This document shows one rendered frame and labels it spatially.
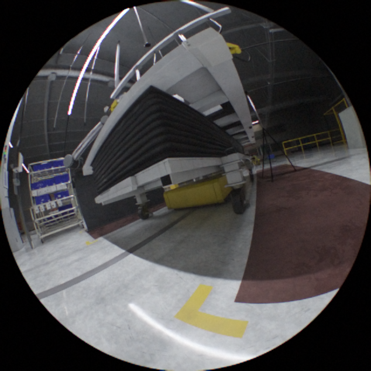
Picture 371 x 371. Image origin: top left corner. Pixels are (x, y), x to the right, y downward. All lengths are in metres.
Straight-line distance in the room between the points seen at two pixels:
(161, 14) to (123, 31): 2.57
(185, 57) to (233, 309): 0.79
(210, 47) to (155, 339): 0.85
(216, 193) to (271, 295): 1.02
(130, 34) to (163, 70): 10.07
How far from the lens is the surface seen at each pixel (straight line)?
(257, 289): 0.41
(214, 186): 1.20
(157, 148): 0.46
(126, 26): 10.33
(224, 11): 3.40
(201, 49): 0.51
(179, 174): 0.50
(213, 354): 0.35
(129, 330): 0.45
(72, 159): 2.15
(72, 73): 8.89
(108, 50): 10.94
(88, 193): 2.25
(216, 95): 0.86
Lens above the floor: 0.34
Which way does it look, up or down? 3 degrees down
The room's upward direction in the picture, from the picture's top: 16 degrees counter-clockwise
